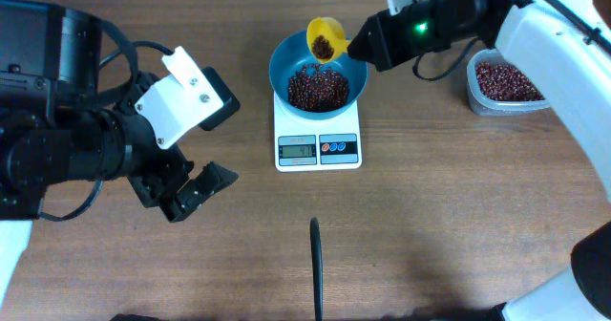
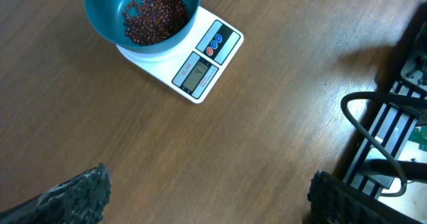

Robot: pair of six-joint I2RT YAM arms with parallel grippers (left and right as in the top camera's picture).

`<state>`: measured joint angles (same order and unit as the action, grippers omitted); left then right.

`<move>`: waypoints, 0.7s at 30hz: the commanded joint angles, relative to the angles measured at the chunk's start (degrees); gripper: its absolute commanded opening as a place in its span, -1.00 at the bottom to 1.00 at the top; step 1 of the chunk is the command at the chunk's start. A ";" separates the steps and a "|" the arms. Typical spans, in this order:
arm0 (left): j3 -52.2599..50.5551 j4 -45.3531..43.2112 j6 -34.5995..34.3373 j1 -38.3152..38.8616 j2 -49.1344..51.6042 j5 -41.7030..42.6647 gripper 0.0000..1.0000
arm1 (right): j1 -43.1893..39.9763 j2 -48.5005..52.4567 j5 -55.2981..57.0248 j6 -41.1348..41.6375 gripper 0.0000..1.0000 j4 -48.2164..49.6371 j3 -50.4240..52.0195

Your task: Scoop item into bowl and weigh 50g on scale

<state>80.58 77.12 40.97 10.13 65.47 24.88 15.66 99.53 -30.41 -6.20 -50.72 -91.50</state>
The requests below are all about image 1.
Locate yellow plastic scoop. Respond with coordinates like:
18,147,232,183
306,17,351,64

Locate white digital kitchen scale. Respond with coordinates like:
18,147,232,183
273,96,363,173

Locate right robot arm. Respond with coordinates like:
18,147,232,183
348,0,610,320

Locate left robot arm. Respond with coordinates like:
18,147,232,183
1,0,240,287

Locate adzuki beans in scoop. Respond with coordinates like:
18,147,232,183
311,35,335,61

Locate adzuki beans in bowl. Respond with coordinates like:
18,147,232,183
287,64,350,113

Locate blue-grey plastic bowl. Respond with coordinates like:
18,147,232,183
268,31,369,119

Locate red adzuki beans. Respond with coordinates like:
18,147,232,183
475,62,544,102

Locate clear plastic food container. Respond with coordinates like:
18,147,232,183
467,50,550,116

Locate black overhead stand cable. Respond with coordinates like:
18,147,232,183
308,217,325,321

